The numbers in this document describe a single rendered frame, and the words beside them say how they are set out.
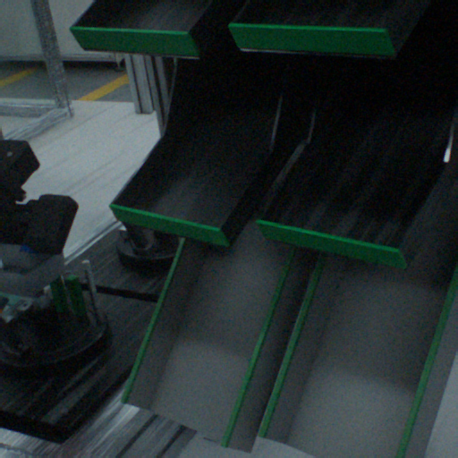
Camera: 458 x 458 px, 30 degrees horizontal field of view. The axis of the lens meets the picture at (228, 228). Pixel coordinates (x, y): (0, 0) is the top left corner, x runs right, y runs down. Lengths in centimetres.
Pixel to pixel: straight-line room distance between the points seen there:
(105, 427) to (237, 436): 20
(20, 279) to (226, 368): 28
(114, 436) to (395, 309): 32
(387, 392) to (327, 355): 7
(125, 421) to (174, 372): 9
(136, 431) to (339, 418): 25
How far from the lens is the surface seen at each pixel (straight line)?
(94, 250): 126
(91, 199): 174
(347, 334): 79
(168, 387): 86
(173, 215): 76
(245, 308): 83
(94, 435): 92
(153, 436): 96
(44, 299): 102
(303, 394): 80
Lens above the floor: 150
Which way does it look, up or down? 25 degrees down
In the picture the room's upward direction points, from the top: 9 degrees counter-clockwise
